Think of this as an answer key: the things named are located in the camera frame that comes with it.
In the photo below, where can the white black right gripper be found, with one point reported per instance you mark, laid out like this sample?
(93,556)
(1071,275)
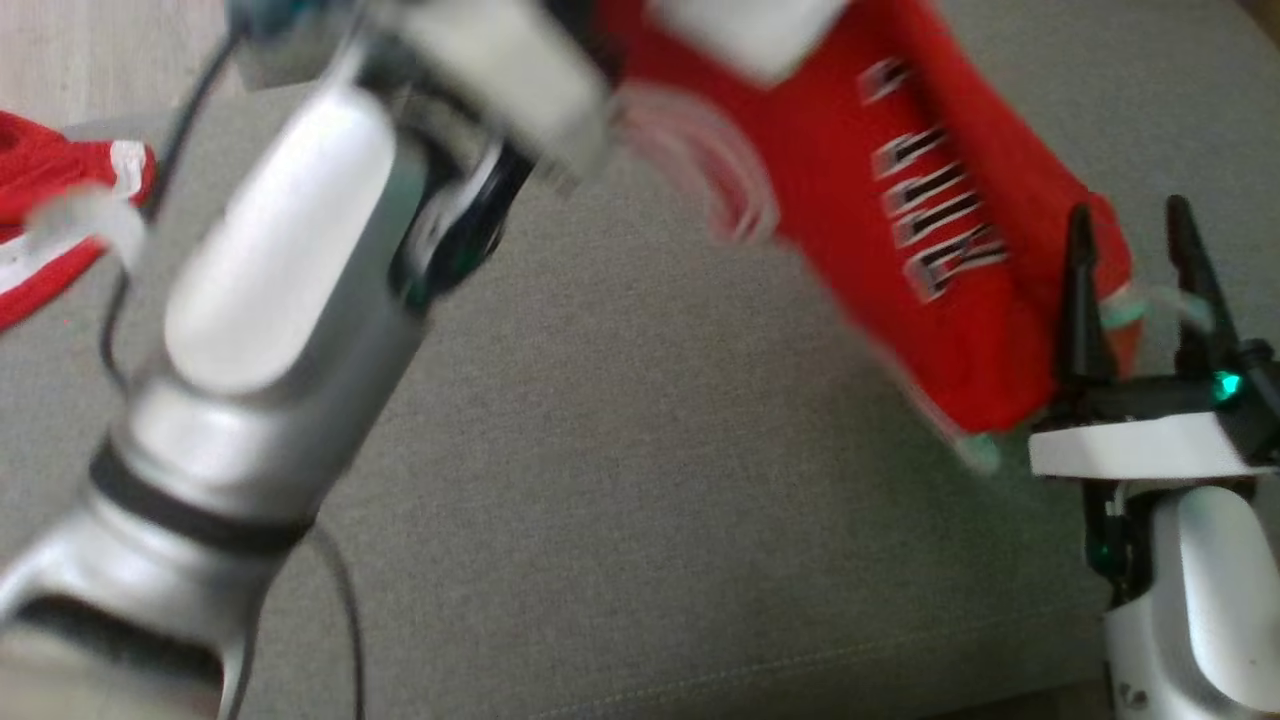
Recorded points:
(1150,445)

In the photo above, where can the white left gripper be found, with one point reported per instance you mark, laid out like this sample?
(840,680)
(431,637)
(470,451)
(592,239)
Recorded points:
(750,30)

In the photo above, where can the red jersey with lettering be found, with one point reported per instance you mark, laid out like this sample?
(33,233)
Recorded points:
(850,200)

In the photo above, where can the white and grey right arm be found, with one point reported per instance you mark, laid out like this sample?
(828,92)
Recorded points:
(1200,600)

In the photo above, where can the white and grey left arm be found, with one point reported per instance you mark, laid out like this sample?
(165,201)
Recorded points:
(280,250)

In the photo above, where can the red jersey with ribbed collar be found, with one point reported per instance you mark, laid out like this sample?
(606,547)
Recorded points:
(40,170)

